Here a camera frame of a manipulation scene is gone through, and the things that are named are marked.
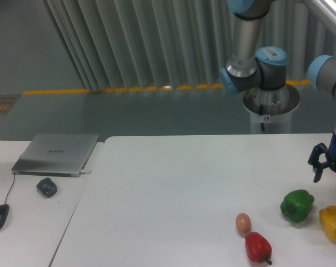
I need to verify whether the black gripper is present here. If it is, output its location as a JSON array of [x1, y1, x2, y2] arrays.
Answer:
[[308, 134, 336, 183]]

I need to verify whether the green bell pepper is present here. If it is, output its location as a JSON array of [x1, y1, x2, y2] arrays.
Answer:
[[280, 189, 315, 223]]

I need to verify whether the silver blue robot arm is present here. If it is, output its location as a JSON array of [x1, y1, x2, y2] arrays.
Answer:
[[220, 1, 336, 182]]

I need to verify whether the yellow bell pepper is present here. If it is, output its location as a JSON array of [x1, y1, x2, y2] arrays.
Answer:
[[319, 205, 336, 243]]

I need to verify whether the brown egg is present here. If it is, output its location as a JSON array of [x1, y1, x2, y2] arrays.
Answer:
[[235, 213, 251, 233]]

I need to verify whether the red bell pepper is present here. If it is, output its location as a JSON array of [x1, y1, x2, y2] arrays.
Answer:
[[245, 231, 272, 265]]

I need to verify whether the white usb dongle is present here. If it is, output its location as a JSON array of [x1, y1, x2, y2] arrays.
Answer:
[[81, 170, 92, 175]]

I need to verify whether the silver closed laptop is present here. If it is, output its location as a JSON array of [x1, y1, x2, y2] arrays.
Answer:
[[12, 133, 99, 177]]

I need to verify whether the small black plastic object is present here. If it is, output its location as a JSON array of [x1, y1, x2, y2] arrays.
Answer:
[[36, 177, 57, 198]]

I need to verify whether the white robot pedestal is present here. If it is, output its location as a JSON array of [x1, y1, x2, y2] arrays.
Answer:
[[243, 84, 300, 134]]

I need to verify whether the black pedestal cable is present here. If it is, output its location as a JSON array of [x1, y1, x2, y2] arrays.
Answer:
[[258, 103, 266, 132]]

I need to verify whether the black mouse cable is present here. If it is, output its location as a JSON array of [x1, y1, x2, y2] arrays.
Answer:
[[3, 172, 16, 206]]

